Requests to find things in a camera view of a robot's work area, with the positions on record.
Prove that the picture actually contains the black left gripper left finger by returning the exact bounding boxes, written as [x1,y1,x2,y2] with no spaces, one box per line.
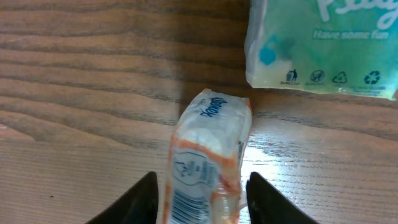
[86,171,159,224]

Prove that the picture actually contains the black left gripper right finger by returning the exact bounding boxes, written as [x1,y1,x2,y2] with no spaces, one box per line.
[246,172,318,224]

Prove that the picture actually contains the orange white tissue pack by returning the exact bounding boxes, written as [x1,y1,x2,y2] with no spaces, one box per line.
[162,89,252,224]

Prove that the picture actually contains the teal tissue pack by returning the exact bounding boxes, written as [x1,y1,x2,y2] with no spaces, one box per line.
[244,0,397,100]

